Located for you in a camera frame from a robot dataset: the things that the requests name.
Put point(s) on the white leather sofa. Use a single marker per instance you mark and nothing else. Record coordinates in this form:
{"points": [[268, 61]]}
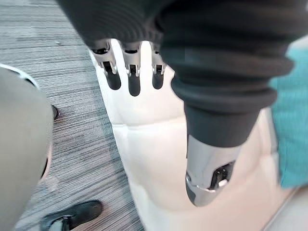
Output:
{"points": [[154, 149]]}

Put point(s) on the teal cushion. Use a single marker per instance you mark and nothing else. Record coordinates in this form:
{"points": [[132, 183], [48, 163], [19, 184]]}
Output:
{"points": [[291, 115]]}

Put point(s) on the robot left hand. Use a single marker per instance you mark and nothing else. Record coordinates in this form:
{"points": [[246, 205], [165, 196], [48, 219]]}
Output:
{"points": [[216, 72]]}

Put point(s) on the dark robot foot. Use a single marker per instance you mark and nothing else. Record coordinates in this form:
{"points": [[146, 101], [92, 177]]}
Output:
{"points": [[73, 214]]}

